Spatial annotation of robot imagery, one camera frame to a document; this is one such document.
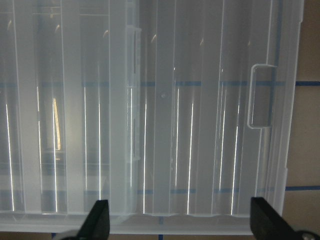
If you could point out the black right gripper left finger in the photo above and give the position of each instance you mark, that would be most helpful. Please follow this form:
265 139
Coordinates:
97 224

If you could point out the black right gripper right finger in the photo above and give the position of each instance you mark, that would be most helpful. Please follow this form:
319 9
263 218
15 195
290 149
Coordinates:
267 224

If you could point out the clear plastic box lid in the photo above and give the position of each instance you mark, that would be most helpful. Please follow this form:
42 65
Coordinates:
177 112

